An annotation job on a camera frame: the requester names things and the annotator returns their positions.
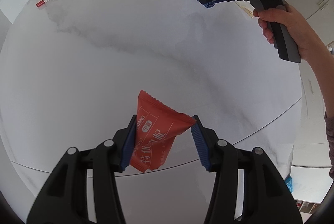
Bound orange snack wrapper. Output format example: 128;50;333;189
130;91;196;173

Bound person's right forearm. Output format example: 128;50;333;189
305;44;334;180

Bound blue plastic bag on floor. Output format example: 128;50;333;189
284;175;293;193

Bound person's right hand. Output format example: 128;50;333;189
253;4;328;61

